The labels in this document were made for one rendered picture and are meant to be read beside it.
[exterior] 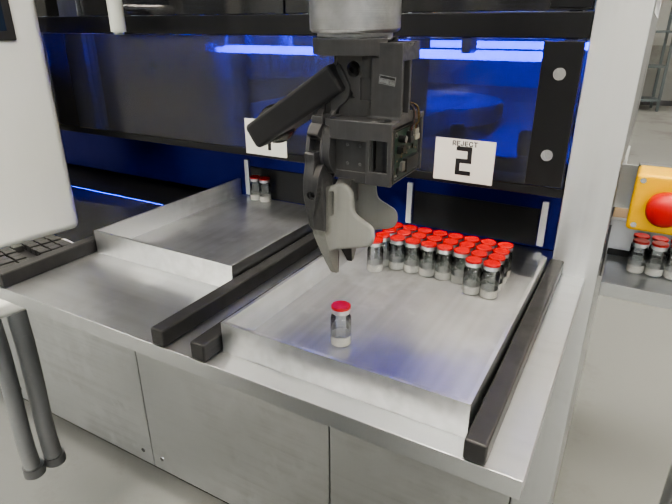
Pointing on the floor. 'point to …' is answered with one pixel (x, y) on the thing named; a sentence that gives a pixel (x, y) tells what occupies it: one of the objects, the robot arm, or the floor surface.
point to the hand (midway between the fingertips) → (336, 252)
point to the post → (591, 200)
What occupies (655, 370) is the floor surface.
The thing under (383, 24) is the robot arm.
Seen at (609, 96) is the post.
